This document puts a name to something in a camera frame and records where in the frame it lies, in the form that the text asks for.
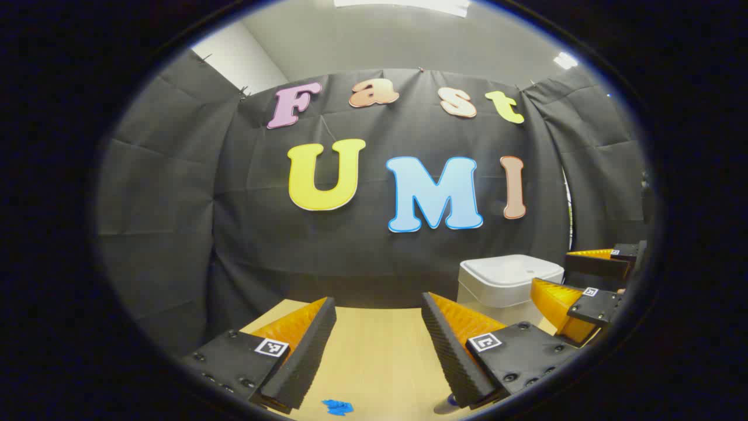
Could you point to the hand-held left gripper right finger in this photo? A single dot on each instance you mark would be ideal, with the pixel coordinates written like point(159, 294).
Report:
point(450, 356)

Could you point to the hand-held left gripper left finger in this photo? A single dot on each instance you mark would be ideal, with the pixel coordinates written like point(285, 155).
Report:
point(310, 356)

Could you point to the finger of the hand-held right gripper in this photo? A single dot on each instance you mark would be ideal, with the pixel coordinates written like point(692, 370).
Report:
point(596, 266)
point(599, 307)

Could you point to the blue paper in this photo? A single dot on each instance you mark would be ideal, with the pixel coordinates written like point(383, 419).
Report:
point(338, 407)

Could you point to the white desktop garbage bin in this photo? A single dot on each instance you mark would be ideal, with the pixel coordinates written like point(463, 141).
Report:
point(508, 280)

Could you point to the light wooden desktop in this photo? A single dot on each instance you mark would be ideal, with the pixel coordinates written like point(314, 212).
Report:
point(380, 362)

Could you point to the white printed panel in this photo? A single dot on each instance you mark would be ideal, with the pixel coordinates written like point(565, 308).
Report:
point(570, 222)

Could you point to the black backdrop cloth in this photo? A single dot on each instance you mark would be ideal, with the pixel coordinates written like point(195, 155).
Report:
point(234, 234)

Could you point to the small ceiling light panel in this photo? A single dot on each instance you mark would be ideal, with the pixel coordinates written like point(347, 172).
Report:
point(565, 60)

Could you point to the long ceiling light panel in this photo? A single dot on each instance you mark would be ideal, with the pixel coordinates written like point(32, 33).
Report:
point(409, 4)

